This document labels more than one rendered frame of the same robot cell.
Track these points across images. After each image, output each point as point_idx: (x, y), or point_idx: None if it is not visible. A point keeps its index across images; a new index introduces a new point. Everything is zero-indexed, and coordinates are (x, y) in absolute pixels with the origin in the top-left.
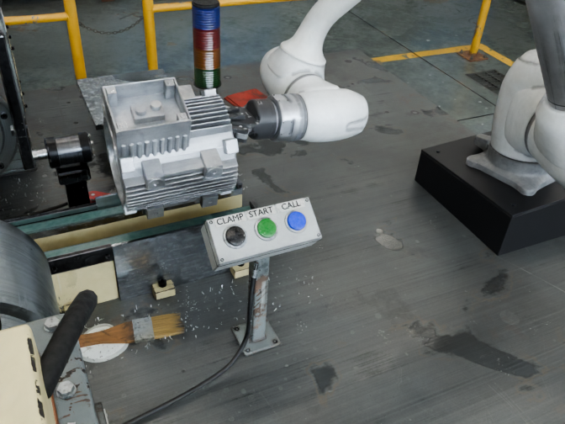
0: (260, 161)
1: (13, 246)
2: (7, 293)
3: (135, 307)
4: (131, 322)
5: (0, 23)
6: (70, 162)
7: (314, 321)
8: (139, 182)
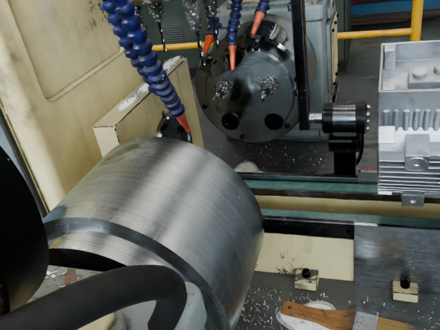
0: None
1: (217, 187)
2: (173, 234)
3: (366, 298)
4: (355, 313)
5: (324, 3)
6: (342, 130)
7: None
8: (397, 158)
